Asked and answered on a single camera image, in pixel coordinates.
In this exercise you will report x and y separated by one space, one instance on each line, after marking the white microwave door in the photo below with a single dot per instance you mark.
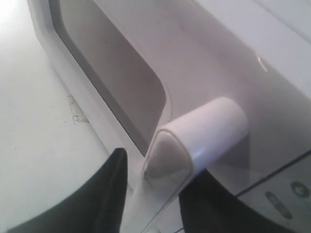
147 77

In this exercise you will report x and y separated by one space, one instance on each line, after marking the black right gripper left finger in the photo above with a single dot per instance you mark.
96 207

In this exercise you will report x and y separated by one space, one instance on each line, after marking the clear tape patch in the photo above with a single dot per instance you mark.
78 115

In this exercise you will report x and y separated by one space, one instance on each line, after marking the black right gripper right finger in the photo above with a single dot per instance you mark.
207 207

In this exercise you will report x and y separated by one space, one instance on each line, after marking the white microwave oven body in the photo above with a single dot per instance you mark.
267 49

